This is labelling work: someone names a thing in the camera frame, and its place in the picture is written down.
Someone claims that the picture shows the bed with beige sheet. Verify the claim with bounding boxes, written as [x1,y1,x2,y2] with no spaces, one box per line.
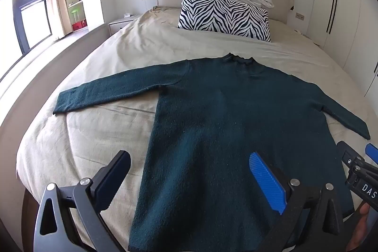
[0,5,374,252]

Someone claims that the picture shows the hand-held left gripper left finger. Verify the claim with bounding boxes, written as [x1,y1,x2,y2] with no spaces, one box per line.
[34,150,132,252]

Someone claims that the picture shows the white wardrobe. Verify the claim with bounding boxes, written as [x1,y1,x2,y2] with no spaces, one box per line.
[307,0,378,96]

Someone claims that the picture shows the person's right hand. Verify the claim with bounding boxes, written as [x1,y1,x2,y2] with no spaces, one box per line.
[348,204,371,252]

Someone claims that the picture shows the zebra print pillow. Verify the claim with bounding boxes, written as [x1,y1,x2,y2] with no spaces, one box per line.
[178,0,271,43]

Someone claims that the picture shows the dark green sweater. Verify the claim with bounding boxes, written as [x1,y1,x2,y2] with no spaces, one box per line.
[53,53,371,252]

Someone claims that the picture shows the white nightstand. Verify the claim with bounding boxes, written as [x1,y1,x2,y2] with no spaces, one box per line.
[109,14,142,35]

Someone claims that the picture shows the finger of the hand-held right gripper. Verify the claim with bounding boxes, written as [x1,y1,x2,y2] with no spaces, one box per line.
[365,144,378,166]
[337,141,366,166]

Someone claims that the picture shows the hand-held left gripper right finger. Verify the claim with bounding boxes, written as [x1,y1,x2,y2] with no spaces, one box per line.
[249,152,346,252]

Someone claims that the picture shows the black framed window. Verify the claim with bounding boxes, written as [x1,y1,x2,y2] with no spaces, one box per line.
[0,0,54,83]

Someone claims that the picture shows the red box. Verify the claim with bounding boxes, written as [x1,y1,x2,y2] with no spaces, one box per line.
[72,20,88,32]

